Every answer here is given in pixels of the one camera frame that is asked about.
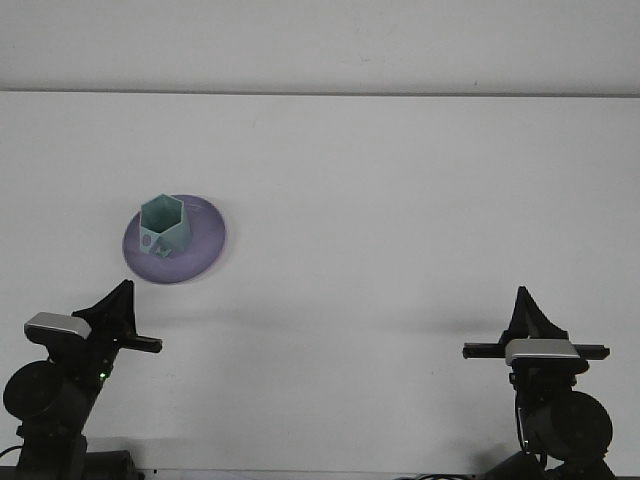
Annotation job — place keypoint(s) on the pale blue faceted cup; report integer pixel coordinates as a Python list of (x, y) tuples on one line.
[(177, 235)]

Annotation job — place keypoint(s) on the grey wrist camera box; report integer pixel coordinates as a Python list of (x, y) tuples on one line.
[(542, 351), (57, 327)]

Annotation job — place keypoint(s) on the pale lilac round plate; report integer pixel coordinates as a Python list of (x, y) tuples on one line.
[(200, 250)]

